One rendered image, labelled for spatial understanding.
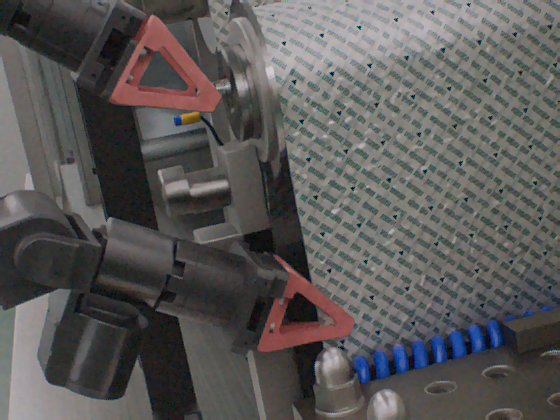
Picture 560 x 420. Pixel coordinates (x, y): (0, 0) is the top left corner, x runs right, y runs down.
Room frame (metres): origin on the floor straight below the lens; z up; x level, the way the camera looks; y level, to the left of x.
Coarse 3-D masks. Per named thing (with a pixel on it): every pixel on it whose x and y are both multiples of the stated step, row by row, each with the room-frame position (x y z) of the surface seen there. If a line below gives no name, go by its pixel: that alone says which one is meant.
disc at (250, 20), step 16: (240, 0) 0.83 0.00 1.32; (240, 16) 0.83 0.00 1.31; (256, 32) 0.79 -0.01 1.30; (256, 48) 0.79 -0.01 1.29; (272, 80) 0.77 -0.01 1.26; (272, 96) 0.77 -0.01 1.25; (272, 112) 0.78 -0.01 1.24; (272, 128) 0.79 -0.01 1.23; (272, 160) 0.82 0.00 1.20; (272, 176) 0.83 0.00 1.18
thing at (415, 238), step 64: (512, 128) 0.81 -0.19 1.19; (320, 192) 0.78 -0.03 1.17; (384, 192) 0.79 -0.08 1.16; (448, 192) 0.80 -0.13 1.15; (512, 192) 0.81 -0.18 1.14; (320, 256) 0.78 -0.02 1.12; (384, 256) 0.79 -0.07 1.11; (448, 256) 0.80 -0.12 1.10; (512, 256) 0.81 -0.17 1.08; (320, 320) 0.78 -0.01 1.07; (384, 320) 0.79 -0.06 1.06; (448, 320) 0.80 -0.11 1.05
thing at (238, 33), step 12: (240, 24) 0.82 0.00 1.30; (240, 36) 0.83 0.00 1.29; (252, 48) 0.80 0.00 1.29; (252, 60) 0.80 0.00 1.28; (252, 72) 0.80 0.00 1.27; (264, 84) 0.79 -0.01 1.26; (264, 96) 0.78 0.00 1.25; (264, 108) 0.79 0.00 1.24; (264, 120) 0.79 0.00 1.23; (264, 132) 0.80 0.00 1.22; (264, 144) 0.81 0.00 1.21; (264, 156) 0.82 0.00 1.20
